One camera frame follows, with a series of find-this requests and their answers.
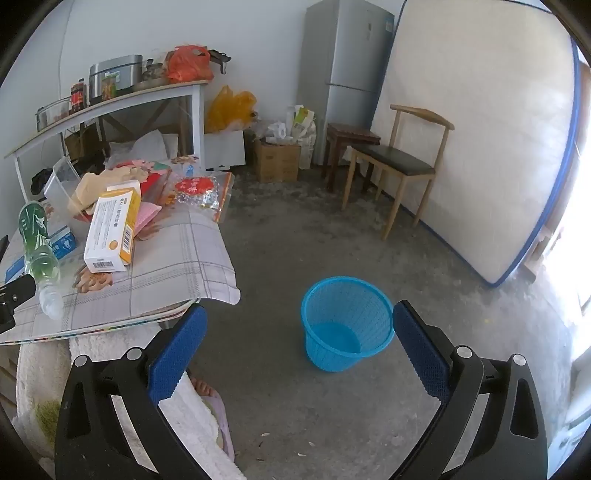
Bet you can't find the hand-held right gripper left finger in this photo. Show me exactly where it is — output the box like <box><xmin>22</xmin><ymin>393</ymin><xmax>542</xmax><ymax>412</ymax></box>
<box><xmin>54</xmin><ymin>304</ymin><xmax>211</xmax><ymax>480</ymax></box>

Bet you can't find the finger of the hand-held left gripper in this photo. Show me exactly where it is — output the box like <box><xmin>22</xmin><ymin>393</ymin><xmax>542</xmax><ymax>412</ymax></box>
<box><xmin>0</xmin><ymin>275</ymin><xmax>37</xmax><ymax>334</ymax></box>

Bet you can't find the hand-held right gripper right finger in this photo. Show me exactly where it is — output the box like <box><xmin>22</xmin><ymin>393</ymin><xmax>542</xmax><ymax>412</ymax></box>
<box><xmin>392</xmin><ymin>300</ymin><xmax>549</xmax><ymax>480</ymax></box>

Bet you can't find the green plastic bottle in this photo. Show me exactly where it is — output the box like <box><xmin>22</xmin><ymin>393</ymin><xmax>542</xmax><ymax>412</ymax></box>
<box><xmin>18</xmin><ymin>200</ymin><xmax>64</xmax><ymax>320</ymax></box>

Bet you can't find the blue plastic waste basket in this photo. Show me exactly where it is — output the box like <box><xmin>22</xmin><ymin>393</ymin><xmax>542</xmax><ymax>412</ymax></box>
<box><xmin>301</xmin><ymin>276</ymin><xmax>395</xmax><ymax>373</ymax></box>

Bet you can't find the white orange medicine box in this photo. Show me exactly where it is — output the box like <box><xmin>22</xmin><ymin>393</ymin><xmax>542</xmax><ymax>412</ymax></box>
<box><xmin>83</xmin><ymin>190</ymin><xmax>142</xmax><ymax>273</ymax></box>

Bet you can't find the clear plastic container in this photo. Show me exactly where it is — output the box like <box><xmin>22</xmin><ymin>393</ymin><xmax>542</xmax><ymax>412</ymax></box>
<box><xmin>44</xmin><ymin>157</ymin><xmax>86</xmax><ymax>213</ymax></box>

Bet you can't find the red snack bag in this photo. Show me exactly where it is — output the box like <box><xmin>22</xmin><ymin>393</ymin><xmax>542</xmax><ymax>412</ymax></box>
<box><xmin>173</xmin><ymin>173</ymin><xmax>235</xmax><ymax>223</ymax></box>

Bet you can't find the red snack packet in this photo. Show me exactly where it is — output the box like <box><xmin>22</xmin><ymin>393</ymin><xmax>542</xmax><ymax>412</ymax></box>
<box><xmin>115</xmin><ymin>159</ymin><xmax>172</xmax><ymax>200</ymax></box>

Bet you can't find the blue white packet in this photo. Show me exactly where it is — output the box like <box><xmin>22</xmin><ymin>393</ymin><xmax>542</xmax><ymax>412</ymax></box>
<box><xmin>48</xmin><ymin>225</ymin><xmax>77</xmax><ymax>260</ymax></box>

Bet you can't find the pink slipper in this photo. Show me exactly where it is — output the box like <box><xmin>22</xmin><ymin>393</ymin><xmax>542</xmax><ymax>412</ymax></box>
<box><xmin>189</xmin><ymin>376</ymin><xmax>236</xmax><ymax>462</ymax></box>

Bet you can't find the floral checked tablecloth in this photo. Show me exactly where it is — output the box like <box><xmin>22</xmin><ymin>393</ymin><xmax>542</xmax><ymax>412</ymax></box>
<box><xmin>0</xmin><ymin>157</ymin><xmax>242</xmax><ymax>344</ymax></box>

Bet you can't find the black cloth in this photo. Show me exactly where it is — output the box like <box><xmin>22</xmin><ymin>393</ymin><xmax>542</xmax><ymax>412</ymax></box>
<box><xmin>31</xmin><ymin>168</ymin><xmax>54</xmax><ymax>195</ymax></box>

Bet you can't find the pink tissue pack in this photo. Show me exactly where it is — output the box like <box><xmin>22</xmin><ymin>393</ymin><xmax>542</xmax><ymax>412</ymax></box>
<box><xmin>133</xmin><ymin>202</ymin><xmax>162</xmax><ymax>232</ymax></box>

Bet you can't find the small cardboard box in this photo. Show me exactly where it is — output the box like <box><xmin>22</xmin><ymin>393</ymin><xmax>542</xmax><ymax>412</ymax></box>
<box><xmin>65</xmin><ymin>124</ymin><xmax>100</xmax><ymax>160</ymax></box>

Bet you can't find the glass lidded pot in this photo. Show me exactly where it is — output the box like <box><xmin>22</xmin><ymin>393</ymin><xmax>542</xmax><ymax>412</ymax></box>
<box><xmin>36</xmin><ymin>98</ymin><xmax>71</xmax><ymax>131</ymax></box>

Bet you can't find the wooden chair black seat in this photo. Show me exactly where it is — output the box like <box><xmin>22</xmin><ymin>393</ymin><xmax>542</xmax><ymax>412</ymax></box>
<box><xmin>342</xmin><ymin>104</ymin><xmax>455</xmax><ymax>241</ymax></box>

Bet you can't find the white pillow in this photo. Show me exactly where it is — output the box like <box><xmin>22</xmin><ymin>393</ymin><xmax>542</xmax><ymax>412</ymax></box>
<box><xmin>108</xmin><ymin>129</ymin><xmax>179</xmax><ymax>163</ymax></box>

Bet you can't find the dark sauce jar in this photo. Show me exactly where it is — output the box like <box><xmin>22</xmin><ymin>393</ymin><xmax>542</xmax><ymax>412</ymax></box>
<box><xmin>70</xmin><ymin>79</ymin><xmax>88</xmax><ymax>114</ymax></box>

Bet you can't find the white storage box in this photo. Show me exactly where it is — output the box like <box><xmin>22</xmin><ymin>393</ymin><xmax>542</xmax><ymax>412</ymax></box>
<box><xmin>203</xmin><ymin>129</ymin><xmax>246</xmax><ymax>171</ymax></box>

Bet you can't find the brown cardboard box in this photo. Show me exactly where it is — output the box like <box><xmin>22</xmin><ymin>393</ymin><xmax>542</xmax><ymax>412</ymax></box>
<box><xmin>253</xmin><ymin>138</ymin><xmax>302</xmax><ymax>183</ymax></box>

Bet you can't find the white mattress blue edge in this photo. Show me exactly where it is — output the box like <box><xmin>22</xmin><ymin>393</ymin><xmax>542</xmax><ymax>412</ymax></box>
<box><xmin>372</xmin><ymin>0</ymin><xmax>581</xmax><ymax>288</ymax></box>

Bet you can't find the dark wooden stool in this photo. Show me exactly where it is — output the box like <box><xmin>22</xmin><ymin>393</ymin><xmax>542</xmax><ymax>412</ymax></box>
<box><xmin>323</xmin><ymin>123</ymin><xmax>382</xmax><ymax>193</ymax></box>

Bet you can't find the white plastic bag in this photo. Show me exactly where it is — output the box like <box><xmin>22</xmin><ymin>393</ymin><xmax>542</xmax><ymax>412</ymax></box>
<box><xmin>265</xmin><ymin>121</ymin><xmax>293</xmax><ymax>145</ymax></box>

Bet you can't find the steel rice cooker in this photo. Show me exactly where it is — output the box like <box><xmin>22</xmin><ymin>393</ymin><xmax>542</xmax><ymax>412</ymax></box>
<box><xmin>88</xmin><ymin>54</ymin><xmax>144</xmax><ymax>100</ymax></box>

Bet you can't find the yellow plastic bag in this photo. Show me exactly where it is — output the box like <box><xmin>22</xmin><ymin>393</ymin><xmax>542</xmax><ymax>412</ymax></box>
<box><xmin>205</xmin><ymin>85</ymin><xmax>257</xmax><ymax>134</ymax></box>

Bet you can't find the green white paper bag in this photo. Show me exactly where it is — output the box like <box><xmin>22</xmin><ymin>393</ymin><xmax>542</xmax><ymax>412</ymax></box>
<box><xmin>291</xmin><ymin>105</ymin><xmax>317</xmax><ymax>140</ymax></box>

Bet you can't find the orange plastic bag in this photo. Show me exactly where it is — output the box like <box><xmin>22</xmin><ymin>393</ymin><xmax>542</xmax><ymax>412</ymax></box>
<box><xmin>166</xmin><ymin>45</ymin><xmax>214</xmax><ymax>84</ymax></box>

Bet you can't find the silver refrigerator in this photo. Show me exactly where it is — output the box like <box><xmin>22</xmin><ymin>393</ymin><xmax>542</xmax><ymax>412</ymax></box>
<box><xmin>298</xmin><ymin>0</ymin><xmax>396</xmax><ymax>167</ymax></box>

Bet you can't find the white frame shelf table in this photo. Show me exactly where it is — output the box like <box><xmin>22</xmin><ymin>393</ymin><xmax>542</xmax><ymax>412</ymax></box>
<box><xmin>4</xmin><ymin>78</ymin><xmax>207</xmax><ymax>204</ymax></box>

